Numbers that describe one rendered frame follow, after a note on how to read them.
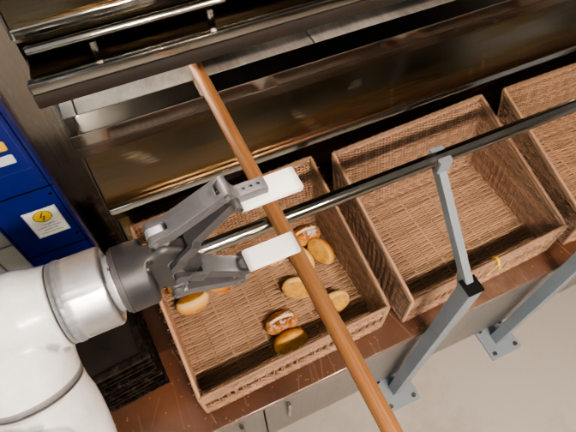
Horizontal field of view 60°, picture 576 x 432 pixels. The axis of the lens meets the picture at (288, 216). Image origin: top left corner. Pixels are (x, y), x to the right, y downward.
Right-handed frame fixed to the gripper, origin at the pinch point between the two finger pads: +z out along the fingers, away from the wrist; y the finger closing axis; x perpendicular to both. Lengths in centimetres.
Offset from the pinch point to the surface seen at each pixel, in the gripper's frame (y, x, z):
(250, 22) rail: 5.1, -41.2, 11.9
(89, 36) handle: 2.5, -45.4, -13.9
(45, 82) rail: 5.2, -41.1, -22.6
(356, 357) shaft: 28.5, 11.8, 6.3
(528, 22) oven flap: 43, -57, 103
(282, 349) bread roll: 85, -11, 3
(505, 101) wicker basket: 67, -49, 100
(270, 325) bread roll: 86, -18, 3
